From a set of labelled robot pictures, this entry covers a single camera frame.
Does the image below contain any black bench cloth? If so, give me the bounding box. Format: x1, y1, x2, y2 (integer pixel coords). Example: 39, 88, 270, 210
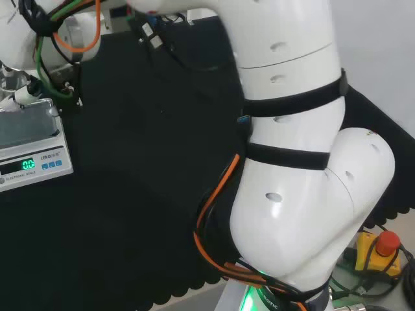
0, 16, 415, 311

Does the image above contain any orange cable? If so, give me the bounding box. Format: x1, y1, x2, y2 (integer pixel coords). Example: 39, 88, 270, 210
193, 154, 308, 311

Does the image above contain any black cable with silver plugs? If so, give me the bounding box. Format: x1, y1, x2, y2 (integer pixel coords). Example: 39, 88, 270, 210
126, 9, 219, 73

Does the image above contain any black and white five-finger hand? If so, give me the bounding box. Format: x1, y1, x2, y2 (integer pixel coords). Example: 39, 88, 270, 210
0, 62, 84, 115

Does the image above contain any electronic balance with steel pan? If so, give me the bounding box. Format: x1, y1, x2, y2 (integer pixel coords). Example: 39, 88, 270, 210
0, 97, 75, 192

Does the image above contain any yellow stop button box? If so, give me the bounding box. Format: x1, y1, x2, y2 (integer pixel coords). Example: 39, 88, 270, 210
354, 230, 401, 280

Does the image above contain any clear glass beaker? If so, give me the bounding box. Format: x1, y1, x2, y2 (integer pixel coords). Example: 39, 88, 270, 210
0, 66, 30, 113

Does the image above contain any green cable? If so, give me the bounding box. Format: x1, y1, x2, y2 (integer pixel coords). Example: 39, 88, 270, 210
36, 0, 98, 99

